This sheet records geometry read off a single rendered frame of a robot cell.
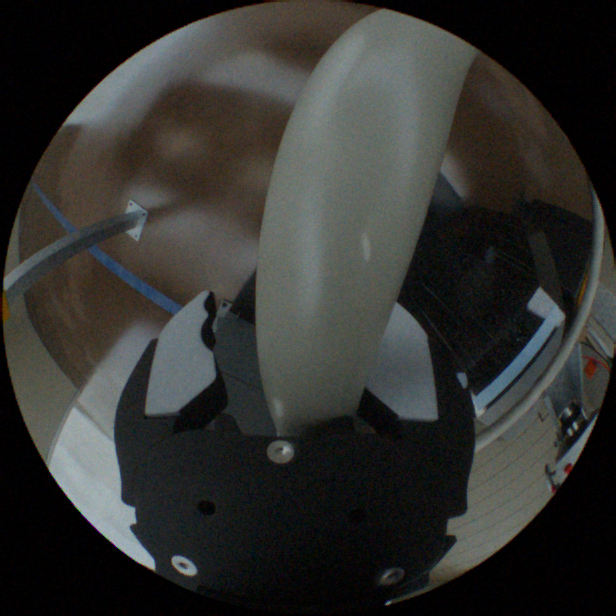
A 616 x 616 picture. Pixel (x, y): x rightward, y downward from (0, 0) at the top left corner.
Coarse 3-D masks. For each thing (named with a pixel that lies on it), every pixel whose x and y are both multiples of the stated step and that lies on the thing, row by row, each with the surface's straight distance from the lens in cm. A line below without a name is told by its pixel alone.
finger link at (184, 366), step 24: (192, 312) 11; (168, 336) 10; (192, 336) 9; (168, 360) 8; (192, 360) 8; (168, 384) 8; (192, 384) 7; (216, 384) 7; (168, 408) 7; (192, 408) 7; (216, 408) 8
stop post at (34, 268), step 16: (128, 208) 150; (96, 224) 126; (112, 224) 128; (128, 224) 138; (64, 240) 113; (80, 240) 113; (96, 240) 122; (32, 256) 107; (48, 256) 104; (64, 256) 111; (16, 272) 103; (32, 272) 102; (48, 272) 109; (16, 288) 101
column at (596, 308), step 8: (600, 288) 151; (600, 296) 150; (608, 296) 150; (592, 304) 150; (600, 304) 150; (608, 304) 150; (592, 312) 150; (600, 312) 149; (608, 312) 149; (600, 320) 149; (608, 320) 149; (608, 328) 149
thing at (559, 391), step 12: (576, 348) 46; (576, 360) 52; (564, 372) 56; (576, 372) 60; (552, 384) 54; (564, 384) 62; (576, 384) 69; (552, 396) 59; (564, 396) 69; (576, 396) 81; (552, 408) 53; (564, 408) 78
